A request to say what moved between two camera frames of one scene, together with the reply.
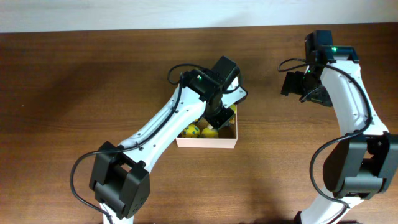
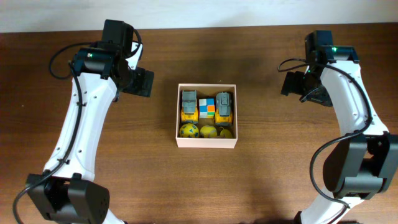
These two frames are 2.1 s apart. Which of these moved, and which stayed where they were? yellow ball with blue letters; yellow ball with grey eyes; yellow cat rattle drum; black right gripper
Moved: yellow cat rattle drum
Stayed: yellow ball with grey eyes; black right gripper; yellow ball with blue letters
